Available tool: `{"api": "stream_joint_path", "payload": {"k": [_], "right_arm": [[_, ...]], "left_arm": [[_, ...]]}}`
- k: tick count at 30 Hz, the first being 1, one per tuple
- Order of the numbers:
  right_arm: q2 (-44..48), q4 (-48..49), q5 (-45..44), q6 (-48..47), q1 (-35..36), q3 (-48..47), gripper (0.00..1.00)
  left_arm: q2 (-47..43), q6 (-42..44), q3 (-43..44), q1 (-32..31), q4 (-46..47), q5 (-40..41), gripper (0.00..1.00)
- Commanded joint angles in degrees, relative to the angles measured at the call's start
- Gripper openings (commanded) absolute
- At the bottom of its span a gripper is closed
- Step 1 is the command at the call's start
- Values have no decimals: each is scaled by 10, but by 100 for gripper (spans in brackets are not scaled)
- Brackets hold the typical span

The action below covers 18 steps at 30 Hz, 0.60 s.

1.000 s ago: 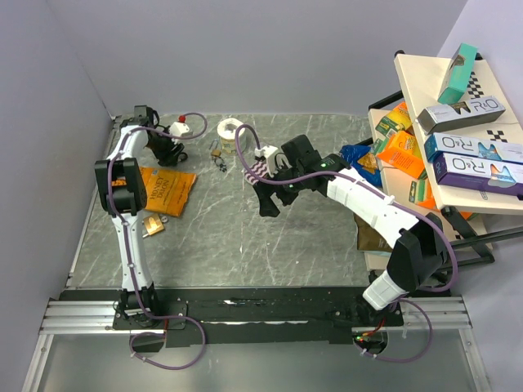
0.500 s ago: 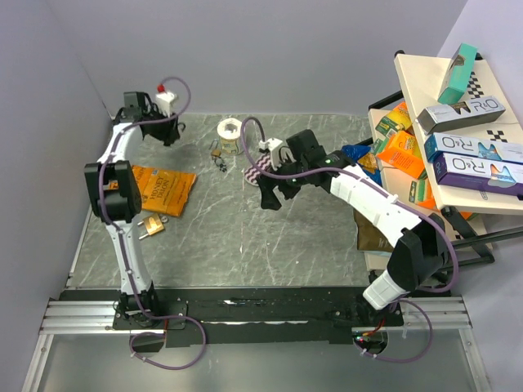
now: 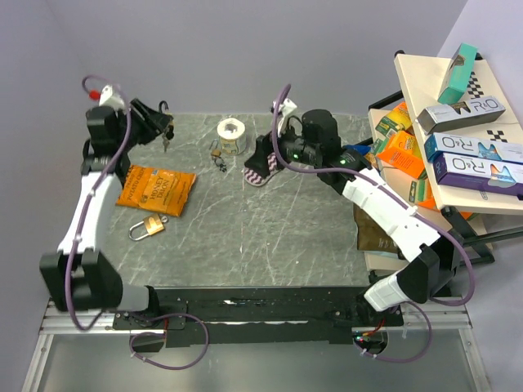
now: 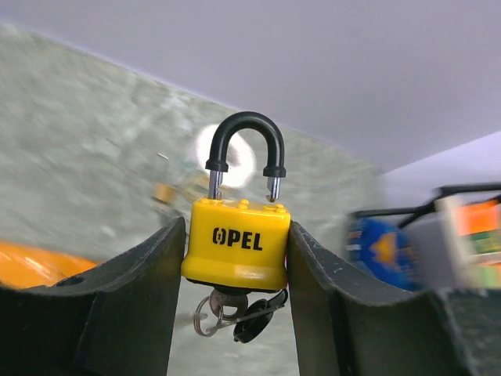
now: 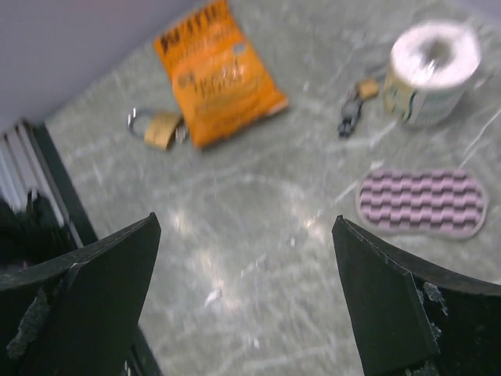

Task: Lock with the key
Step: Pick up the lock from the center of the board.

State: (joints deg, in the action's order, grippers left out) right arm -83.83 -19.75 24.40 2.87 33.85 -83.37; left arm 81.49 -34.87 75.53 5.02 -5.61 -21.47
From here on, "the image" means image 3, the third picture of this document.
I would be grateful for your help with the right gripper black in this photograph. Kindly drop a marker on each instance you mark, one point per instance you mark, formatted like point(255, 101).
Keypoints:
point(258, 162)

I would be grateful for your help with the teal box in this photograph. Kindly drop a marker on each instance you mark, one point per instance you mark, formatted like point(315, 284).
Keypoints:
point(457, 75)

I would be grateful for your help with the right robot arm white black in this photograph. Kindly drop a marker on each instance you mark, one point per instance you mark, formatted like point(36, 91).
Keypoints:
point(430, 254)

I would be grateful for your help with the beige upper shelf board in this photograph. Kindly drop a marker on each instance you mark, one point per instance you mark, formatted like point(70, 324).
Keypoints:
point(420, 81)

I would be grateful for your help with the green orange box lower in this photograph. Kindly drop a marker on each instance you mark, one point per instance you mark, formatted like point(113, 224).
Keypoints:
point(420, 194)

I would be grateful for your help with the yellow green box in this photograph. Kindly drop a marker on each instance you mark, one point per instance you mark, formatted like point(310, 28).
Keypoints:
point(396, 120)

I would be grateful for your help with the pink black zigzag sponge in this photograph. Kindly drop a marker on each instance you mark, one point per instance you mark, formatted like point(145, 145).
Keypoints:
point(255, 178)

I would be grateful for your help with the white tape roll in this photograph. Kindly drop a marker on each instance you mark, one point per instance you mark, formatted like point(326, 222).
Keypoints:
point(232, 136)

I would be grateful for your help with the beige shelf board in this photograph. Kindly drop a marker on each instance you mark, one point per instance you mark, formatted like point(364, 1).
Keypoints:
point(400, 183)
point(420, 81)

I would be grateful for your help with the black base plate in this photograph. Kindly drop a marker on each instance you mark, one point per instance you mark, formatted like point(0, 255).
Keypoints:
point(243, 315)

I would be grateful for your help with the silver R&O box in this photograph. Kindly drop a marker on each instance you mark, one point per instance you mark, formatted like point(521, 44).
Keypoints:
point(469, 113)

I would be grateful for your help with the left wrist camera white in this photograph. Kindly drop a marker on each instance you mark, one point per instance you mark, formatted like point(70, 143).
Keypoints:
point(107, 96)

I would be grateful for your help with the blue R&O box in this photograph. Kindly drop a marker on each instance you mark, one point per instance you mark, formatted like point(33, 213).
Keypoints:
point(497, 150)

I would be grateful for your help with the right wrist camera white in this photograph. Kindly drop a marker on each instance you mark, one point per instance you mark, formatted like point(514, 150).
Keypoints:
point(285, 110)

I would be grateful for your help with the orange snack box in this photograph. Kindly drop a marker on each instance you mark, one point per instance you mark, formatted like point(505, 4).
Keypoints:
point(402, 152)

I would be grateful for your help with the beige lower shelf board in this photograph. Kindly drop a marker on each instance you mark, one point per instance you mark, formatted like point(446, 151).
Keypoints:
point(400, 183)

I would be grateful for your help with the yellow padlock black shackle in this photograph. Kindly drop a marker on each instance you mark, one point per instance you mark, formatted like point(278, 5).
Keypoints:
point(165, 111)

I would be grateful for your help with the small brass padlock with keys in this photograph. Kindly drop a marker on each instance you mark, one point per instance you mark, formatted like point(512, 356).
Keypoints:
point(216, 157)

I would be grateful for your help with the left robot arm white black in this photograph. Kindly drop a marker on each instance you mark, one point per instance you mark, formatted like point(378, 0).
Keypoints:
point(78, 275)

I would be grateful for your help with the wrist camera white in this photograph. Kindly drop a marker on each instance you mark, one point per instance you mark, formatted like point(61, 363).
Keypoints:
point(285, 110)
point(107, 96)

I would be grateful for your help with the black shelf frame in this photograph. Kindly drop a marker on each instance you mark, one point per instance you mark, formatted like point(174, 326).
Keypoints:
point(455, 217)

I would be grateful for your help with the purple R&O box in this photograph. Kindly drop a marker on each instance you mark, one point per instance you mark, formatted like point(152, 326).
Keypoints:
point(478, 174)

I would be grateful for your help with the large brass padlock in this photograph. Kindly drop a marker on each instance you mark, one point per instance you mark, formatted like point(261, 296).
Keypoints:
point(152, 225)

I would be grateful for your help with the orange potato chips bag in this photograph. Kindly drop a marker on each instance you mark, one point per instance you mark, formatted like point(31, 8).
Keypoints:
point(156, 190)

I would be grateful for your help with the blue chips bag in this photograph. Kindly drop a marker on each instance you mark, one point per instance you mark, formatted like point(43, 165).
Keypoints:
point(361, 153)

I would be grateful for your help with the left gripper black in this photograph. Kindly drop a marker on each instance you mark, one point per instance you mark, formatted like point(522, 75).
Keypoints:
point(161, 121)

